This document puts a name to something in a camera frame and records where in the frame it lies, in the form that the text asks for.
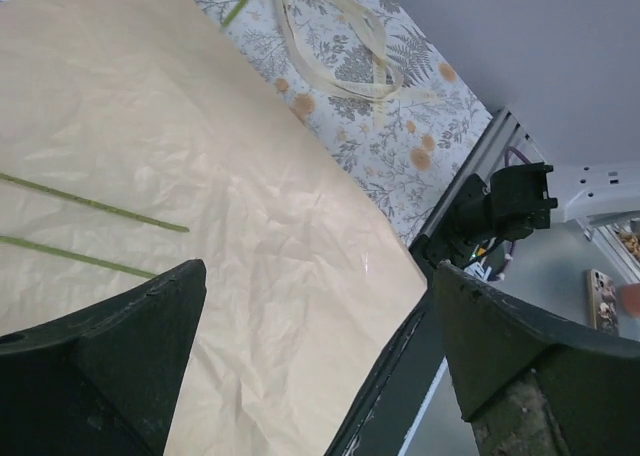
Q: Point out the smartphone with patterned case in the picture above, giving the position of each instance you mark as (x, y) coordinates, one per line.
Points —
(602, 302)

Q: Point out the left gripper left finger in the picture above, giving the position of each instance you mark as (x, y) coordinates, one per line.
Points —
(103, 380)

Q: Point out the floral patterned table mat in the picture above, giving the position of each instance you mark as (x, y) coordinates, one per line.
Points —
(235, 123)

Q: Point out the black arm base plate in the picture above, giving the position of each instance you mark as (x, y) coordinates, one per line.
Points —
(389, 400)

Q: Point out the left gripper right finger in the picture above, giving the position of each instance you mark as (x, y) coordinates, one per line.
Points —
(530, 382)

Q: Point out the orange beige wrapping paper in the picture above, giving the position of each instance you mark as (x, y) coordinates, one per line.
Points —
(289, 332)

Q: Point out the cream printed ribbon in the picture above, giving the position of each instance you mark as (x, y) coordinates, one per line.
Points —
(340, 49)

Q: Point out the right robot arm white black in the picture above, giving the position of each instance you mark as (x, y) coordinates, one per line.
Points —
(523, 198)

